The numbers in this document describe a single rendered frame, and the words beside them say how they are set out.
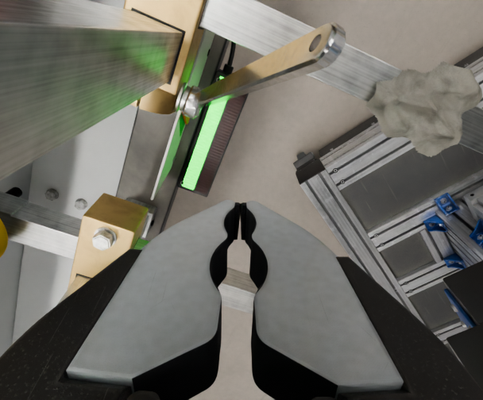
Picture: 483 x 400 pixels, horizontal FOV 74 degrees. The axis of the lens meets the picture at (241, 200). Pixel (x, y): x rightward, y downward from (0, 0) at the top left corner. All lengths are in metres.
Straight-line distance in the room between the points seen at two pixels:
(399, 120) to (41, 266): 0.67
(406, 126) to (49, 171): 0.54
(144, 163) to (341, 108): 0.85
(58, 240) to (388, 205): 0.96
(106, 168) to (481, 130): 0.50
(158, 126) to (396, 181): 0.81
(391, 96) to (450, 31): 1.02
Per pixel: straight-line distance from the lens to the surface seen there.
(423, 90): 0.28
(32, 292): 0.82
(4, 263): 0.71
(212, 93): 0.22
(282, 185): 1.24
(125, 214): 0.34
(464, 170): 1.18
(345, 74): 0.27
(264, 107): 1.14
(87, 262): 0.36
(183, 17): 0.25
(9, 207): 0.39
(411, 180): 1.12
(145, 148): 0.46
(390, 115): 0.28
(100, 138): 0.57
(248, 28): 0.26
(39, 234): 0.38
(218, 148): 0.44
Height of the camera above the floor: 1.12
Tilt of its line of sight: 63 degrees down
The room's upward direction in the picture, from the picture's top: 178 degrees counter-clockwise
